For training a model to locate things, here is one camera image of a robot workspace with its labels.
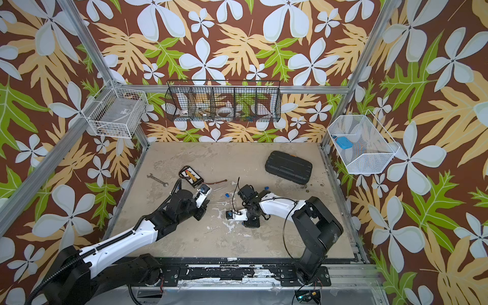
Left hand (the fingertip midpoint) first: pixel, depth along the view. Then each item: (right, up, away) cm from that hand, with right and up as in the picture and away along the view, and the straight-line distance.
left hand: (207, 196), depth 84 cm
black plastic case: (+41, +13, +18) cm, 47 cm away
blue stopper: (+8, -2, +14) cm, 16 cm away
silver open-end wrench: (-26, +3, +18) cm, 32 cm away
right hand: (+17, -12, +6) cm, 22 cm away
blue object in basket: (+62, +24, +1) cm, 67 cm away
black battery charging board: (-15, +9, +21) cm, 27 cm away
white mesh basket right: (+69, +23, 0) cm, 73 cm away
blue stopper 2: (+29, +2, +15) cm, 33 cm away
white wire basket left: (-42, +38, +1) cm, 57 cm away
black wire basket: (+6, +48, +14) cm, 50 cm away
